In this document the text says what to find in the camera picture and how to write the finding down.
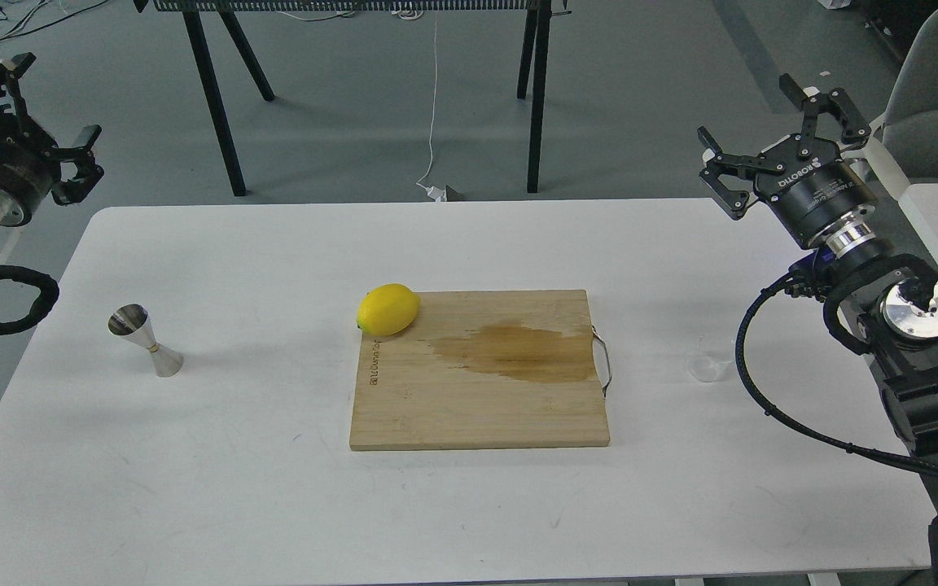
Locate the white hanging cable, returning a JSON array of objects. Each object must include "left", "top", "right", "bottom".
[{"left": 416, "top": 12, "right": 447, "bottom": 202}]

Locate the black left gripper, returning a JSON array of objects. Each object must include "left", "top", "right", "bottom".
[{"left": 0, "top": 53, "right": 104, "bottom": 227}]

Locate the small clear glass beaker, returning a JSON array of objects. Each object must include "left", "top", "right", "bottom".
[{"left": 686, "top": 336, "right": 734, "bottom": 383}]

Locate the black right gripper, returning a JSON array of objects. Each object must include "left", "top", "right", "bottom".
[{"left": 697, "top": 73, "right": 876, "bottom": 249}]

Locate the bamboo cutting board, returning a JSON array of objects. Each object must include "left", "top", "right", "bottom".
[{"left": 348, "top": 289, "right": 611, "bottom": 450}]

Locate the steel double jigger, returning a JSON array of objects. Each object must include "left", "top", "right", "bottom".
[{"left": 107, "top": 304, "right": 185, "bottom": 378}]

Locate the black metal frame table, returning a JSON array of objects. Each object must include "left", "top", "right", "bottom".
[{"left": 133, "top": 1, "right": 570, "bottom": 198}]

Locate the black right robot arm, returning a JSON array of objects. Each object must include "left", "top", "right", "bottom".
[{"left": 699, "top": 74, "right": 938, "bottom": 478}]

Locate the yellow lemon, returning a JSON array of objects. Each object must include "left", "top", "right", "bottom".
[{"left": 355, "top": 283, "right": 421, "bottom": 336}]

